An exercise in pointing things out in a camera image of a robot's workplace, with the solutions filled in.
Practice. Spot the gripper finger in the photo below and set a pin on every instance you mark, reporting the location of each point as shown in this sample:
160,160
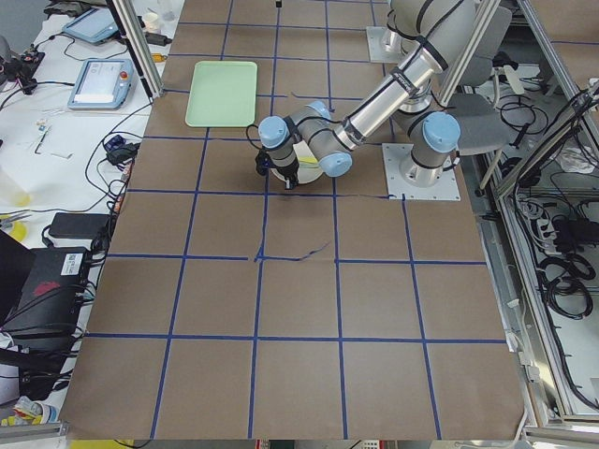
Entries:
291,183

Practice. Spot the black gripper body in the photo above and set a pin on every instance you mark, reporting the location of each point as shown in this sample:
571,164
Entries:
289,172

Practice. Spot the white round plate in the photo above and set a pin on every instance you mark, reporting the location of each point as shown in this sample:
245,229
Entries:
306,174

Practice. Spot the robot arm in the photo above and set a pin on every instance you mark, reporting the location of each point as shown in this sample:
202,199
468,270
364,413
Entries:
437,33

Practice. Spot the light green tray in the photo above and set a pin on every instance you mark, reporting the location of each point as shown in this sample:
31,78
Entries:
222,94

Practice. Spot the black power adapter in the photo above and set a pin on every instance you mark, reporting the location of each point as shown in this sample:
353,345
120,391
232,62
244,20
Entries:
157,39

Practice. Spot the teach pendant near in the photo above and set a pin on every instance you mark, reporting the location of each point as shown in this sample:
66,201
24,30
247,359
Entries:
102,84

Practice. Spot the teach pendant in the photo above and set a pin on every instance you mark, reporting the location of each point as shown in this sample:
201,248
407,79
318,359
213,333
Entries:
95,26
102,84

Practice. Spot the grey office chair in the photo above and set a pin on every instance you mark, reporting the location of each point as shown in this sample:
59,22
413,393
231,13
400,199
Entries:
482,130

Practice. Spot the black power brick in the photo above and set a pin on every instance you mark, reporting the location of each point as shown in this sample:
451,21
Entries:
67,225

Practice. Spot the teach pendant far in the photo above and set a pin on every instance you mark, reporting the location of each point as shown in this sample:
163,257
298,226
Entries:
95,26

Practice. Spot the black computer box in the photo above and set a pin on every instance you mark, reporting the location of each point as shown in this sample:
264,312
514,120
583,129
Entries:
51,297

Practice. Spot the aluminium frame post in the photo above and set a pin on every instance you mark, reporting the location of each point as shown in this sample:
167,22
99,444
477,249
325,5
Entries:
127,22

